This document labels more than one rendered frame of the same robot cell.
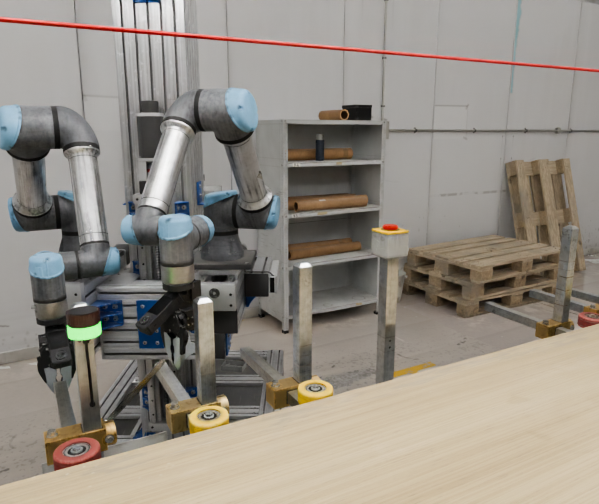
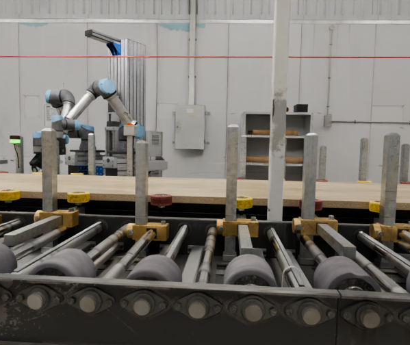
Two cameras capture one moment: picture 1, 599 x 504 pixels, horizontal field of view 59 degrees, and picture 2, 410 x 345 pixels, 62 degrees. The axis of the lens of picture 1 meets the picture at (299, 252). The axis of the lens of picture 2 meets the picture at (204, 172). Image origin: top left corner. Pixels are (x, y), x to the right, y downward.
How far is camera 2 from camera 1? 192 cm
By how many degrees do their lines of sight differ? 33
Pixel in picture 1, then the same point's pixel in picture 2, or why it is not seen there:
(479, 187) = not seen: outside the picture
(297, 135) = (266, 122)
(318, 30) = not seen: hidden behind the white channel
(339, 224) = (293, 176)
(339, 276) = not seen: hidden behind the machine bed
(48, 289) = (35, 141)
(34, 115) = (54, 92)
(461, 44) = (395, 66)
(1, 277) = not seen: hidden behind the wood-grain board
